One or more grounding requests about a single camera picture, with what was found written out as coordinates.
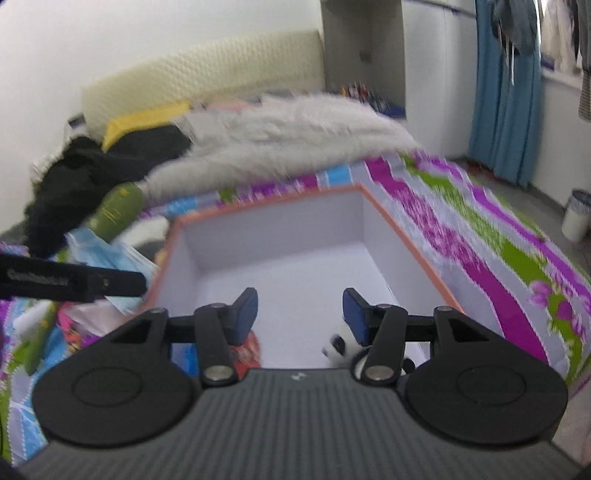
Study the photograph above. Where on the blue curtain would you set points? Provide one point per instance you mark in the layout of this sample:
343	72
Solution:
503	101

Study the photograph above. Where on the row of small bottles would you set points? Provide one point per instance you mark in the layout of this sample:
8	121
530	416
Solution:
369	99

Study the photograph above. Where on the red blue printed packet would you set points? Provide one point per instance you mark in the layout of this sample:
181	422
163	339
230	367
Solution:
247	353

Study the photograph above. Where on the grey fluffy duvet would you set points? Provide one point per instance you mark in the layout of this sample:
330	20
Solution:
277	134

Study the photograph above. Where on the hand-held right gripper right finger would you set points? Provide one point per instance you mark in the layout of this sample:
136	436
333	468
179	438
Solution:
355	318

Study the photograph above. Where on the floral striped bedsheet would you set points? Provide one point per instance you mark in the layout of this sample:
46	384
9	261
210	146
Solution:
461	230

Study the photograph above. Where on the pink cardboard box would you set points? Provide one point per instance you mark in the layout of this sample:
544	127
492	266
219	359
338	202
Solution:
286	258

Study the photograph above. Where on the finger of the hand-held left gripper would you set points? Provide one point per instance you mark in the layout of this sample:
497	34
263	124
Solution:
124	284

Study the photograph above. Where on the green plush stick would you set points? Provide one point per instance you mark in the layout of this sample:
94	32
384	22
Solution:
117	210

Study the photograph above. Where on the yellow pillow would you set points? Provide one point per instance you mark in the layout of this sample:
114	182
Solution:
138	120

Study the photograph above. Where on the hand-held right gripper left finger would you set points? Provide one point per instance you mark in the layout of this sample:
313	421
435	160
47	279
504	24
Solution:
244	316

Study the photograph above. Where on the cream padded headboard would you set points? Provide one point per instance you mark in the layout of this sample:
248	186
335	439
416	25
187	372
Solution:
207	69

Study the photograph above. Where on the white trash bin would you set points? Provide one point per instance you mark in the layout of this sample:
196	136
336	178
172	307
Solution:
577	217

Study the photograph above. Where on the white wardrobe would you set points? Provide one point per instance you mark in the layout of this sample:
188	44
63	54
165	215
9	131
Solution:
438	69

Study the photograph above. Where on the white hanging garment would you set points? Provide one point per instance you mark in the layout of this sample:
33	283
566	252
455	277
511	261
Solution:
558	32

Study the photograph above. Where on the striped hanging garment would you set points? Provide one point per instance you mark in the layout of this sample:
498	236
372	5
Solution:
585	92

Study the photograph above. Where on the grey hanging garment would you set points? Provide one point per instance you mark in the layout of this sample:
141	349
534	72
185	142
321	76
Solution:
517	23

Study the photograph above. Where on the black garment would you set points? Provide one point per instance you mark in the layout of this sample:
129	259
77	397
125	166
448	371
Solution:
92	170

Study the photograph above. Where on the blue face mask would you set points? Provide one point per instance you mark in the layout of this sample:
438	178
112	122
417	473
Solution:
120	258

